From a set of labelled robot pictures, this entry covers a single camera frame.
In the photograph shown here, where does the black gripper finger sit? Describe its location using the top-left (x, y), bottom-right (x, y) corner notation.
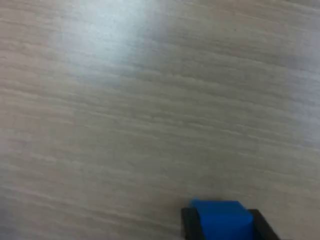
top-left (247, 209), bottom-right (280, 240)
top-left (180, 206), bottom-right (207, 240)

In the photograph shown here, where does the blue cube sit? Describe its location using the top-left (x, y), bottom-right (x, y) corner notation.
top-left (191, 198), bottom-right (255, 240)

